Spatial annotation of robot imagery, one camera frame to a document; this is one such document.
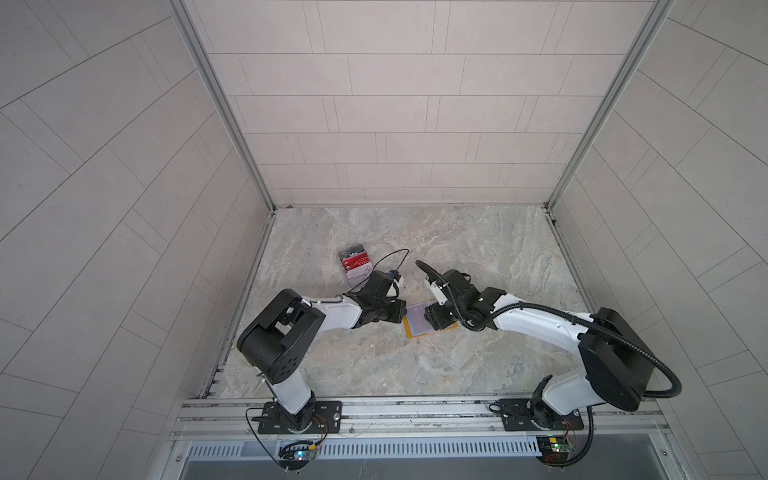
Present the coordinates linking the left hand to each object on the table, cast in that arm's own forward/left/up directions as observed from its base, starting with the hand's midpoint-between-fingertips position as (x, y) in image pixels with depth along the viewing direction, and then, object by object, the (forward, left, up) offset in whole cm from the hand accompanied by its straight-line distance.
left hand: (414, 309), depth 90 cm
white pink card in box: (+10, +18, +3) cm, 21 cm away
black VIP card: (+17, +20, +6) cm, 27 cm away
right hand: (-3, -4, +3) cm, 6 cm away
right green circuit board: (-34, -32, +1) cm, 46 cm away
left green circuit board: (-35, +27, +3) cm, 45 cm away
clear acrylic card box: (+13, +18, +4) cm, 23 cm away
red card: (+15, +19, +4) cm, 24 cm away
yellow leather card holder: (-5, -1, 0) cm, 5 cm away
